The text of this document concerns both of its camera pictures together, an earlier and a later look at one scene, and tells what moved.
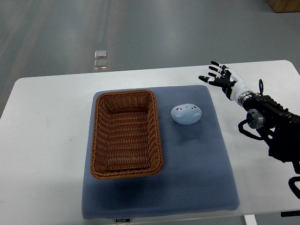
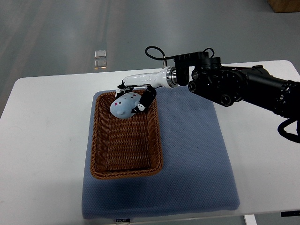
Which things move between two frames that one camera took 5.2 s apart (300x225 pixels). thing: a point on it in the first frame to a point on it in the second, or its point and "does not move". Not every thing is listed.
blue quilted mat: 197,175 does not move
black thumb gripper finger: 226,84 to 146,99
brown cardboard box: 285,6 does not move
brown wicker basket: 125,139 does not move
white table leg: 250,220 does not move
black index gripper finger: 216,81 to 123,89
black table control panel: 290,213 does not move
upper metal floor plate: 100,54 does not move
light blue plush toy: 186,114 to 121,107
